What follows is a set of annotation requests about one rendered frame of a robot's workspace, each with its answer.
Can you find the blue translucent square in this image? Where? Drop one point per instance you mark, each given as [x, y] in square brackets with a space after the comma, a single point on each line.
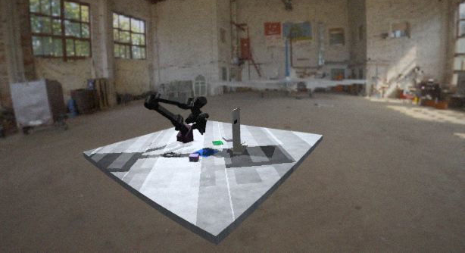
[207, 152]

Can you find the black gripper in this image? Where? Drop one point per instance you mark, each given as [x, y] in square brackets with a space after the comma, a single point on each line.
[199, 122]

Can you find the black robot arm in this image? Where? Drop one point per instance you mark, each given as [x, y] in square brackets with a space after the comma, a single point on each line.
[151, 103]

